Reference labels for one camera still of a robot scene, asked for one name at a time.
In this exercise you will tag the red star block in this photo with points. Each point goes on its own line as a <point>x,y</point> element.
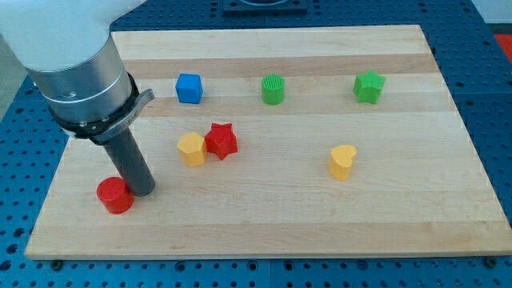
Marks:
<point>221,140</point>

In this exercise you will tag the green star block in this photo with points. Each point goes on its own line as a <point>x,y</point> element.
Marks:
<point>368,87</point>

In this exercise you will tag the wooden board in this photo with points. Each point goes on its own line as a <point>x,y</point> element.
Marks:
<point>417,187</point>

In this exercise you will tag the green cylinder block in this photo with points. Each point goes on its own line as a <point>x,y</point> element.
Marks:
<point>273,89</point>

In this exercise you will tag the red cylinder block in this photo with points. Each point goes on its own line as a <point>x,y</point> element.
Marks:
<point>115,195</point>

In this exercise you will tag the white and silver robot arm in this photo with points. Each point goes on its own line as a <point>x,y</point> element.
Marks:
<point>68,51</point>

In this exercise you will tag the yellow hexagon block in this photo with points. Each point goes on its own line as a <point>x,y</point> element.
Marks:
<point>192,149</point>

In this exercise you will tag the black flange clamp ring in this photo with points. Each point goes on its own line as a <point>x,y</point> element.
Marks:
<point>103,130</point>

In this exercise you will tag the yellow heart block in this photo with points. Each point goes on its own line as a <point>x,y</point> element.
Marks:
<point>341,161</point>

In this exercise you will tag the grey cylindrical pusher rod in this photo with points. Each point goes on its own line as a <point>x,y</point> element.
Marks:
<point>130,163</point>

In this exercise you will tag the blue cube block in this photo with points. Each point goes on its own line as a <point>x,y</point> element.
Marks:
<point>189,88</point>

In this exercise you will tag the dark mounting plate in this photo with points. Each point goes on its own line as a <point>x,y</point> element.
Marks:
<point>263,6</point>

